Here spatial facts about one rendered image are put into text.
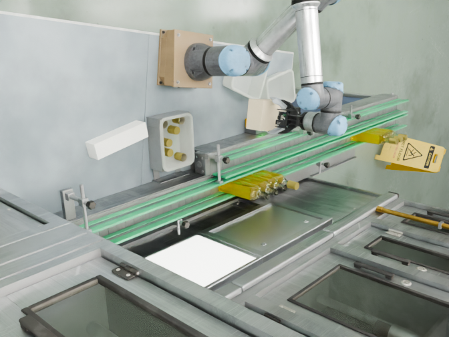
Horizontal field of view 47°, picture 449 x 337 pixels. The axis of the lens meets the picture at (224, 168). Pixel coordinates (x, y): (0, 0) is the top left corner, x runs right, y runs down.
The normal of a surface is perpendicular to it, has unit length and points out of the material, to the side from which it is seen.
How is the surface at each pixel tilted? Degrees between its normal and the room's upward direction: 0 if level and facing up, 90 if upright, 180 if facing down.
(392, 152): 77
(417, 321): 90
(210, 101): 0
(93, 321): 90
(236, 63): 7
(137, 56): 0
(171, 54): 90
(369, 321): 90
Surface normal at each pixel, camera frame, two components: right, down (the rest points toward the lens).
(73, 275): -0.03, -0.95
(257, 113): -0.68, 0.08
